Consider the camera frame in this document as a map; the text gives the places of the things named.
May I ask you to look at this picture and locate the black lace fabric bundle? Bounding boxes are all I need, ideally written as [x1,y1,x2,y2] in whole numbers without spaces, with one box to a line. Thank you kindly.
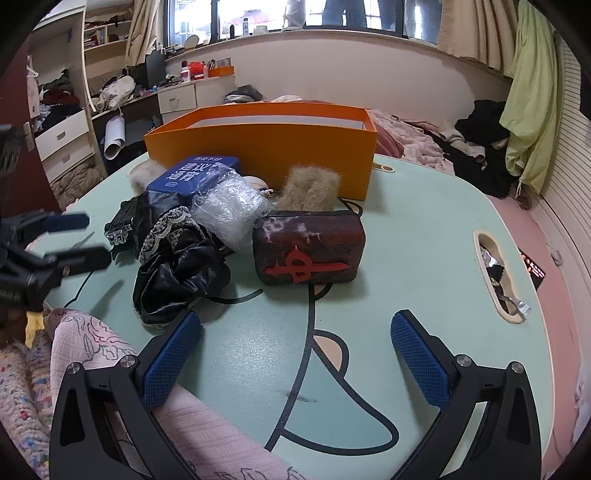
[103,191,236,329]

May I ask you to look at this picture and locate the black card on bed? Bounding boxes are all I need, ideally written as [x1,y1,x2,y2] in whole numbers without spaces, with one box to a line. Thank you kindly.
[520,250,546,290]

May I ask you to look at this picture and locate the beige fluffy pompom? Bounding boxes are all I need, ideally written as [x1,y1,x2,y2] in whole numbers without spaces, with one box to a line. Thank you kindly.
[276,166,341,212]

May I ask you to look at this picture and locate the white drawer cabinet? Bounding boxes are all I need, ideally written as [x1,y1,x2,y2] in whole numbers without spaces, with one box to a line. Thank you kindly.
[157,75,236,123]

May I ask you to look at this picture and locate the grey folded clothes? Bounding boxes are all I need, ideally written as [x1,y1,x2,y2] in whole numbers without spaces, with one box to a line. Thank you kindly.
[223,84,264,104]

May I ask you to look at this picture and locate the dark red patterned pouch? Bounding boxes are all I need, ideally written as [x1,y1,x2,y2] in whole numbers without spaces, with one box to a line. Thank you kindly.
[252,210,366,285]

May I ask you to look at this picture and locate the black clothes pile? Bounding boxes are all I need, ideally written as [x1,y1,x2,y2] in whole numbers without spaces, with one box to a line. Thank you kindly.
[422,100,516,199]

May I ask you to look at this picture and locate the blue metal tin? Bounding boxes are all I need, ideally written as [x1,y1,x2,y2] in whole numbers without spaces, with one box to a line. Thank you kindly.
[147,156,240,196]

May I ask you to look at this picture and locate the orange cardboard box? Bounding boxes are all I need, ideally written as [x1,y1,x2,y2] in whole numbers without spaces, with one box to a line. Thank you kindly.
[144,101,378,200]

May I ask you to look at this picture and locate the rolled white paper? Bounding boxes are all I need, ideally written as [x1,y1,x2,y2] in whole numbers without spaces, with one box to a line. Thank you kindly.
[104,114,126,161]

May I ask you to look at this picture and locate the red object on desk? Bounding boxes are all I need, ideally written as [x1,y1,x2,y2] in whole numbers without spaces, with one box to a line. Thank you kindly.
[188,61,205,80]

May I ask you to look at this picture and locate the white fluffy pompom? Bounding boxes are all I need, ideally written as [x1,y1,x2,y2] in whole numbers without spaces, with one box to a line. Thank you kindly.
[127,159,167,196]

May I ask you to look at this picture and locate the bubble wrap bundle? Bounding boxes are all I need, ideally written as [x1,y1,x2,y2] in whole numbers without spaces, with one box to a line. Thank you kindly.
[190,164,271,251]

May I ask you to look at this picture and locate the green hanging cloth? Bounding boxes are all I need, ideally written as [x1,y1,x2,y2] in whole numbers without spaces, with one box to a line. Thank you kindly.
[500,1,559,194]

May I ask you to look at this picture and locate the pink quilted blanket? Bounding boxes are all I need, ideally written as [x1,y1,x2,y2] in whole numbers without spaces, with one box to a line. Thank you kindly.
[368,109,454,175]

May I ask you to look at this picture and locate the small orange storage box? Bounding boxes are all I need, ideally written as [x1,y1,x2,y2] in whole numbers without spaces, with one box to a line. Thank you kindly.
[208,66,235,78]

